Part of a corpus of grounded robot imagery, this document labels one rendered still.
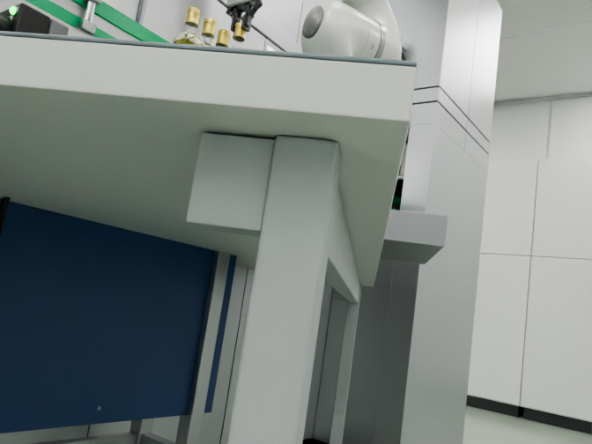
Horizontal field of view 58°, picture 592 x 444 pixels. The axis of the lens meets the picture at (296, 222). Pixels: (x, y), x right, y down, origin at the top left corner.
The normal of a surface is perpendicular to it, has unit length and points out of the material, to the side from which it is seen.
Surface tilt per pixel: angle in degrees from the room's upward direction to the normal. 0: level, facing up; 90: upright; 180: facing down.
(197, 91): 90
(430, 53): 90
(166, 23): 90
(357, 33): 100
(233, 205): 90
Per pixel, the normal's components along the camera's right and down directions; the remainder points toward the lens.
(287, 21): 0.80, 0.02
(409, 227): -0.13, -0.18
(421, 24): -0.58, -0.21
